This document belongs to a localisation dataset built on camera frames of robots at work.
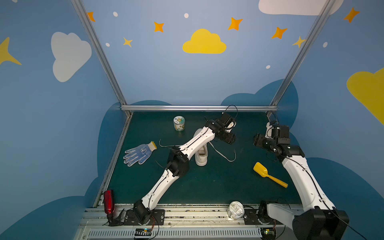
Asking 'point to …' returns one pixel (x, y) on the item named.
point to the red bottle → (109, 202)
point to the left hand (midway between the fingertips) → (230, 137)
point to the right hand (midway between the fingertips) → (261, 137)
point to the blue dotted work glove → (141, 152)
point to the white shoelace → (210, 143)
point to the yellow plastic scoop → (263, 171)
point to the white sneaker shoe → (201, 155)
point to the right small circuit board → (268, 233)
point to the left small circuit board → (143, 232)
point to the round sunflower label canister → (179, 122)
